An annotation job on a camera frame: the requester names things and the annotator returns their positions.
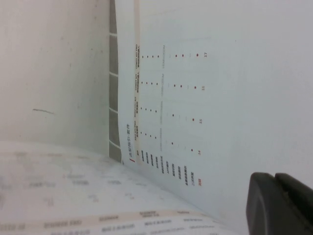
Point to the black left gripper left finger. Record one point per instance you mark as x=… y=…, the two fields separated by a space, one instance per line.
x=269 y=210

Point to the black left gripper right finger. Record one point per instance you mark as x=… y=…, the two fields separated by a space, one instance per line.
x=298 y=193

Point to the product catalogue book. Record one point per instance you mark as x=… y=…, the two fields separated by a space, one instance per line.
x=220 y=122

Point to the grey checked tablecloth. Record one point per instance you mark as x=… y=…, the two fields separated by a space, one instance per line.
x=113 y=85

